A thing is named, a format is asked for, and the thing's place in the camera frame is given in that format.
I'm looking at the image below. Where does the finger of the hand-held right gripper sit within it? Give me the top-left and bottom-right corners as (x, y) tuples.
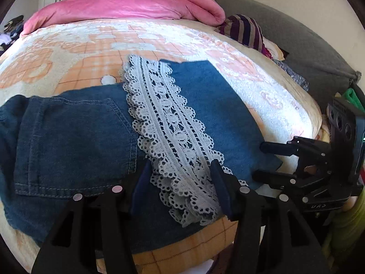
(253, 170), (308, 190)
(259, 136), (329, 157)

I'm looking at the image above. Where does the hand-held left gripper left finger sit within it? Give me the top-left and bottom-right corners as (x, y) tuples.
(31, 161), (153, 274)

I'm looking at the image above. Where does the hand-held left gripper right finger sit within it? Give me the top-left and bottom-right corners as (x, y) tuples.
(210, 159), (331, 274)

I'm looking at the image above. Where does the blue denim pants lace trim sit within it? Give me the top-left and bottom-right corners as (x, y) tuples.
(0, 54), (283, 254)

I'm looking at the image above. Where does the pastel folded bedding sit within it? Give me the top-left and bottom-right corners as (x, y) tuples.
(317, 113), (334, 144)

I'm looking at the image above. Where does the tan bed sheet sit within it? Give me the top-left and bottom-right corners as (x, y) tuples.
(182, 18), (323, 120)

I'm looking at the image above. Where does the yellow-green cloth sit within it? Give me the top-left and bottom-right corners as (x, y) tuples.
(322, 191), (365, 274)

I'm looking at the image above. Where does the dark floral cloth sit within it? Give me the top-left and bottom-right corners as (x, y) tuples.
(274, 59), (310, 92)

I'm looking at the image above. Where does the cream pillow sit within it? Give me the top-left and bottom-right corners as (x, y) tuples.
(264, 41), (289, 61)

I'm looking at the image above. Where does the purple striped cloth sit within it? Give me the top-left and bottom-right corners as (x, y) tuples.
(215, 14), (267, 53)

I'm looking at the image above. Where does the orange white fleece blanket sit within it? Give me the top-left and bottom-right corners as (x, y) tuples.
(0, 18), (323, 274)

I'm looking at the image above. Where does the pink duvet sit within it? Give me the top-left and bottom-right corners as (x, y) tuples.
(21, 0), (226, 36)

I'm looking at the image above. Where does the pile of clothes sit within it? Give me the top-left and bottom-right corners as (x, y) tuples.
(0, 14), (25, 52)

